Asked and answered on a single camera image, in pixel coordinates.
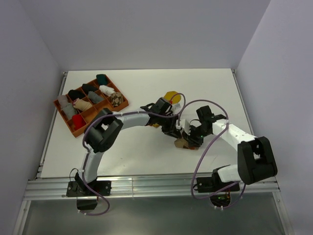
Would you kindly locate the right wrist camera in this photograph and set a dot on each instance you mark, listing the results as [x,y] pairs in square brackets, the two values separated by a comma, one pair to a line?
[183,125]

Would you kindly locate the aluminium rail frame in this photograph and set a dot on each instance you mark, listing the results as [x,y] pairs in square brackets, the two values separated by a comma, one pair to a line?
[157,185]

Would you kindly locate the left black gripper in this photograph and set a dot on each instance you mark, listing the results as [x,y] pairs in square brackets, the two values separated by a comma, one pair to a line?
[171,129]

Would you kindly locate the dark green rolled sock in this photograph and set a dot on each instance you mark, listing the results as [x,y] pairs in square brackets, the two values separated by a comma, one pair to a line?
[102,79]

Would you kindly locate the yellow sock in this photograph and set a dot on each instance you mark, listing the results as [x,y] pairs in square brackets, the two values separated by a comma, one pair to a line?
[173,97]

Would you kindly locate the red rolled sock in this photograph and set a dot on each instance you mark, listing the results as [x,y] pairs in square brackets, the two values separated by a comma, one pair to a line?
[78,121]

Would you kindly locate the beige rolled sock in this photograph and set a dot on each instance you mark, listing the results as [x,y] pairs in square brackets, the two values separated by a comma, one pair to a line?
[81,105]

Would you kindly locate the black rolled sock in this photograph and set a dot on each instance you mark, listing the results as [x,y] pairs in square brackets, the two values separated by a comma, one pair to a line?
[88,88]
[75,94]

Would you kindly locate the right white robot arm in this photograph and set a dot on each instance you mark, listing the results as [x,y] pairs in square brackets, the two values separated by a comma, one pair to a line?
[255,158]

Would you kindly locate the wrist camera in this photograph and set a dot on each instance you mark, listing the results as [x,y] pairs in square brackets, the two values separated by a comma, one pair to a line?
[183,125]
[176,107]

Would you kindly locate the brown argyle sock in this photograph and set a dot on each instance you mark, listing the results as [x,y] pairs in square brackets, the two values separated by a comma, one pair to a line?
[116,99]

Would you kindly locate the light grey rolled sock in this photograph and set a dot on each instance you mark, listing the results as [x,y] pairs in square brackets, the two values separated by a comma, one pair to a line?
[63,101]

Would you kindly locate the grey rolled sock middle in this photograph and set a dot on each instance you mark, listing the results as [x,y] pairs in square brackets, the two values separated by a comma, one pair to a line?
[94,98]

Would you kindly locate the dark grey rolled sock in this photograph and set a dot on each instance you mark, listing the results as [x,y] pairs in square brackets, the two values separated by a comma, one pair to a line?
[69,111]

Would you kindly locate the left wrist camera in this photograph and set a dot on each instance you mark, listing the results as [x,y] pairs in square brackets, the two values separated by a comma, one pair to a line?
[176,107]

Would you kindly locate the white rolled sock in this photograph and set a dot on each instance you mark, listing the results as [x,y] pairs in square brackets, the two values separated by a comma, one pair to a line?
[106,90]

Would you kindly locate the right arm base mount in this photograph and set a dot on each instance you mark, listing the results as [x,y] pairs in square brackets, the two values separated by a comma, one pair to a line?
[210,185]

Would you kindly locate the orange argyle sock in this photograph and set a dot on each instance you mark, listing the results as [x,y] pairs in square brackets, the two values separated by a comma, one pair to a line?
[182,143]

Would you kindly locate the black rolled sock upper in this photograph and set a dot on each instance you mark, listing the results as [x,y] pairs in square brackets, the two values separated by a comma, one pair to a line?
[88,88]

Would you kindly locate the black rolled sock left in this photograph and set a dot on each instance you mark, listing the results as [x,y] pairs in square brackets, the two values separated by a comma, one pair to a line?
[75,94]

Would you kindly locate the orange compartment tray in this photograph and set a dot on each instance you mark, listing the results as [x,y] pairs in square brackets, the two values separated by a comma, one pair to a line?
[91,113]

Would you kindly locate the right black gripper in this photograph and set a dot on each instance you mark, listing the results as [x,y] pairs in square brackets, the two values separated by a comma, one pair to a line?
[192,141]

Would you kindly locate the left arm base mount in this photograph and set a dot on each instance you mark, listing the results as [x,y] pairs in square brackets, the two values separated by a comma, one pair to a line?
[86,199]

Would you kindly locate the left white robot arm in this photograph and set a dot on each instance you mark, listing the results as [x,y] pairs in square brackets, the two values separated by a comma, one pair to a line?
[102,132]

